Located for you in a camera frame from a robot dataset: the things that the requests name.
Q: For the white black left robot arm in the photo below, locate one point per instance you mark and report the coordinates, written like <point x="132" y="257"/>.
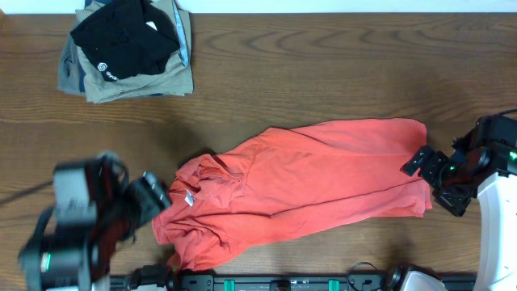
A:
<point x="74" y="241"/>

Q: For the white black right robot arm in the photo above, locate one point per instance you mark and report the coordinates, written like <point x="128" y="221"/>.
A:
<point x="488" y="174"/>

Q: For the light blue folded garment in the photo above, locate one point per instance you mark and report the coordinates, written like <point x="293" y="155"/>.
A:
<point x="181" y="35"/>

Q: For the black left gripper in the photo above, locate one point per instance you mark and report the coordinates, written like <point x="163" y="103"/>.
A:
<point x="149" y="196"/>

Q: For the grey folded garment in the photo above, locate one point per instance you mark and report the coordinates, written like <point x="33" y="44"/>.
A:
<point x="70" y="75"/>

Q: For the khaki folded garment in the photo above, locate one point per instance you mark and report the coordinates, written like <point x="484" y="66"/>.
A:
<point x="175" y="80"/>

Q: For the black folded garment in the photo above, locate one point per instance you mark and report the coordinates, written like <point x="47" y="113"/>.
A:
<point x="125" y="38"/>

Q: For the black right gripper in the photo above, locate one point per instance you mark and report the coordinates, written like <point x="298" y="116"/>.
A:
<point x="433" y="170"/>

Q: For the red soccer t-shirt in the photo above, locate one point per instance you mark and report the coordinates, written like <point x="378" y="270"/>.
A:
<point x="285" y="184"/>

